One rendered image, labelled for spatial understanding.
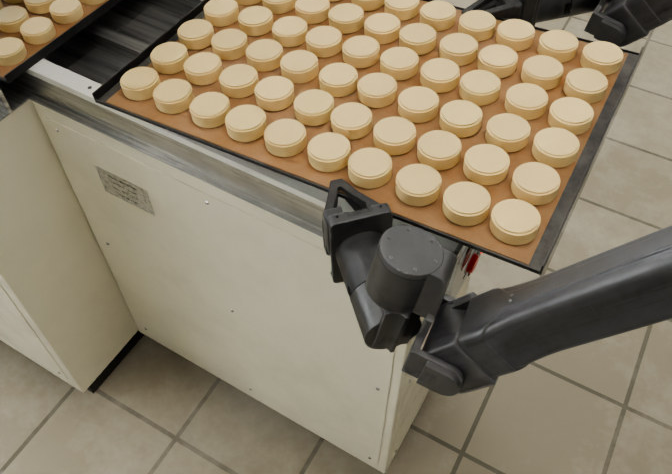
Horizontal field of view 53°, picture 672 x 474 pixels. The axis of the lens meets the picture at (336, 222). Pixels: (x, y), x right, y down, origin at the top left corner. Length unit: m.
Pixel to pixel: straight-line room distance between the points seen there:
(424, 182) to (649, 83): 1.99
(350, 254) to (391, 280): 0.10
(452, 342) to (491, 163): 0.24
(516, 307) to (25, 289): 1.00
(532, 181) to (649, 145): 1.68
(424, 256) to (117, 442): 1.26
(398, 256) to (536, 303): 0.12
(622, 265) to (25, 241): 1.04
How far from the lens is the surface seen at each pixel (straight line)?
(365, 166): 0.75
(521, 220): 0.71
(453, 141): 0.78
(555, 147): 0.80
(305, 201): 0.88
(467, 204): 0.72
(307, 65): 0.89
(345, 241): 0.68
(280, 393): 1.47
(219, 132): 0.84
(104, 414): 1.77
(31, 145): 1.23
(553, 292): 0.56
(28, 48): 1.18
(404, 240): 0.59
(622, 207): 2.20
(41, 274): 1.38
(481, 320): 0.60
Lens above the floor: 1.55
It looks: 52 degrees down
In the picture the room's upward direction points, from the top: straight up
